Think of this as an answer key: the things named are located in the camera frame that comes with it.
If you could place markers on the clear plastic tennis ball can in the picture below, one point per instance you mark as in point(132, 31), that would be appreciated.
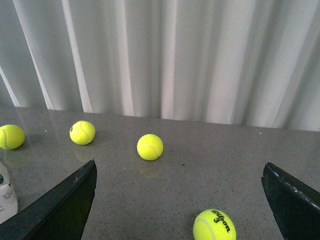
point(8, 198)

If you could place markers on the middle tennis ball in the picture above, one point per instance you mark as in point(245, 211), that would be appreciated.
point(150, 147)

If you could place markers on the far left tennis ball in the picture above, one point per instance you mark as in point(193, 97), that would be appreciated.
point(11, 137)

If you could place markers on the white pleated curtain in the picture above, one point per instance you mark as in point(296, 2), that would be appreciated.
point(246, 62)

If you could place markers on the Wilson 3 tennis ball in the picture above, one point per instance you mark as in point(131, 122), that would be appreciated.
point(214, 224)

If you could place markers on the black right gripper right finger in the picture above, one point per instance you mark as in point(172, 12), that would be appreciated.
point(295, 205)

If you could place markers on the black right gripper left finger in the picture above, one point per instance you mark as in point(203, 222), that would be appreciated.
point(60, 214)

